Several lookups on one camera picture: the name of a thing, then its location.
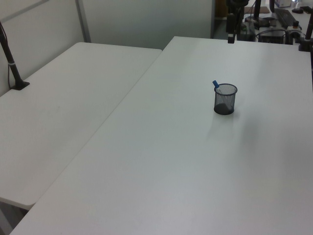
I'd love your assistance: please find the blue capped white marker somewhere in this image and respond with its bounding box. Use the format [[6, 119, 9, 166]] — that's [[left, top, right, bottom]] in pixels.
[[212, 79, 233, 111]]

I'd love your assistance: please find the white cardboard box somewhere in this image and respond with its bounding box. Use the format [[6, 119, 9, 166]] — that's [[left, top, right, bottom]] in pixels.
[[273, 0, 292, 8]]

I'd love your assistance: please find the grey partition post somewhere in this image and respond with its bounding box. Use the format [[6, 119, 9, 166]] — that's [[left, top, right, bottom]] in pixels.
[[75, 0, 92, 43]]

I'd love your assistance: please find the black monitor stand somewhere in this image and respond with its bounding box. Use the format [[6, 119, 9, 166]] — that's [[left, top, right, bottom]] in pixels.
[[245, 0, 271, 28]]

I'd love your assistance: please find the black clamp camera stand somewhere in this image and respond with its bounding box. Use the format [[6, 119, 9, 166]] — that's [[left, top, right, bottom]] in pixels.
[[297, 16, 313, 52]]

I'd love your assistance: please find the black mesh pen cup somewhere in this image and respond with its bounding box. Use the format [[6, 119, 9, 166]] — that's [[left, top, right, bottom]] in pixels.
[[213, 83, 238, 115]]

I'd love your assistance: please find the black electronics box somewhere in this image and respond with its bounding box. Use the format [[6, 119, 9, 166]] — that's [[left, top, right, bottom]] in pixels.
[[258, 27, 287, 45]]

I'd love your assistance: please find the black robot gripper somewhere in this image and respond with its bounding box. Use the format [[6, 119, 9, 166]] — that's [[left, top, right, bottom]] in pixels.
[[226, 0, 250, 45]]

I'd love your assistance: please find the black camera stand pole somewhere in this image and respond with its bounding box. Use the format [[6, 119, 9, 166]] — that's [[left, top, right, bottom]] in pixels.
[[0, 21, 30, 92]]

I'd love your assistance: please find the black keyboard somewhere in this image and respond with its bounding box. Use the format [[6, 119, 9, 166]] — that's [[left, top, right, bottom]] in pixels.
[[274, 8, 298, 28]]

